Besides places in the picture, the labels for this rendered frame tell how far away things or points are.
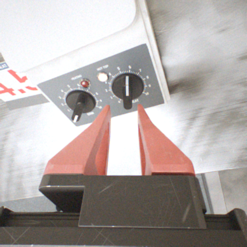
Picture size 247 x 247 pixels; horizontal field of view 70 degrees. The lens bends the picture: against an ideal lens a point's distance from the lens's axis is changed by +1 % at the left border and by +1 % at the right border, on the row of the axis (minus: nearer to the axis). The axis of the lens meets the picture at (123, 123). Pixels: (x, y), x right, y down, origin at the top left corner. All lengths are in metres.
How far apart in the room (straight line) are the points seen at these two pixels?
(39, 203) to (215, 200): 1.40
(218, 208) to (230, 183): 0.13
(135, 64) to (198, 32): 0.09
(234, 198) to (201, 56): 0.70
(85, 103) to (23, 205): 1.79
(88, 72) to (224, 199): 0.77
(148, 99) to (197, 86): 0.07
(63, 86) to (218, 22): 0.17
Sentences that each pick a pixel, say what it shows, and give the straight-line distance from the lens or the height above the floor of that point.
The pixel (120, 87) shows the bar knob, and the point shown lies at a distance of 0.18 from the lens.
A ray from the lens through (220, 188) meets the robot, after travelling 0.82.
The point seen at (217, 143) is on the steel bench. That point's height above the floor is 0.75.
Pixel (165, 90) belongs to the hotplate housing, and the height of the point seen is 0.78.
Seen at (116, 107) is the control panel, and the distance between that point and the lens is 0.20.
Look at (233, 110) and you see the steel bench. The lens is 0.25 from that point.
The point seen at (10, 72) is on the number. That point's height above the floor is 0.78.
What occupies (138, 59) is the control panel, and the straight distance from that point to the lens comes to 0.16.
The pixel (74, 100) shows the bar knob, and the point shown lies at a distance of 0.20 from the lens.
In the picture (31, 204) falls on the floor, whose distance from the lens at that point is 1.87.
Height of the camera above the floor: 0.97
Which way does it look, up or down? 66 degrees down
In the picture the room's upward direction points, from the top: 149 degrees counter-clockwise
